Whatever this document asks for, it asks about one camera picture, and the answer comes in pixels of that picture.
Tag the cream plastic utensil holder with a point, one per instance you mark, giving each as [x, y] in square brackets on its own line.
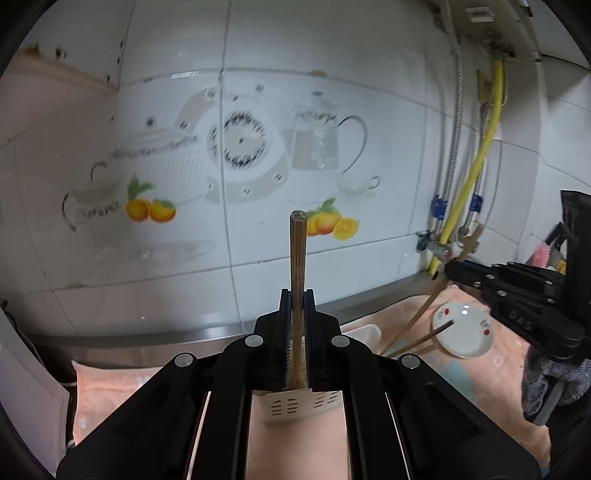
[323, 404]

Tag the white microwave oven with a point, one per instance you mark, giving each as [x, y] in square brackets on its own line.
[27, 392]

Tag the pink bottle brush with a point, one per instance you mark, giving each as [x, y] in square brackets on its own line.
[542, 253]

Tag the white floral plate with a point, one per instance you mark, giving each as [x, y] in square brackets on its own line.
[466, 332]

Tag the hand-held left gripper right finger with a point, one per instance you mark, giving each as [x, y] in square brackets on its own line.
[310, 341]

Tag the peach printed towel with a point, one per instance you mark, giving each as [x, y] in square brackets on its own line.
[508, 392]

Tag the yellow gas pipe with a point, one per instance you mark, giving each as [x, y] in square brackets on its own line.
[480, 157]

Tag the wall water heater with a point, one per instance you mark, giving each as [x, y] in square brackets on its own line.
[508, 27]

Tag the metal water valve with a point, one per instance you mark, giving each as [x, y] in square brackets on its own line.
[467, 236]
[429, 243]

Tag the person's right hand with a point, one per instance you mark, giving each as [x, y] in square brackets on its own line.
[561, 378]

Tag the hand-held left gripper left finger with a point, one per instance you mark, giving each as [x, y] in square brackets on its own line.
[286, 341]

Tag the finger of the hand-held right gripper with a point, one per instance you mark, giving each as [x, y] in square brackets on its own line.
[526, 270]
[464, 273]

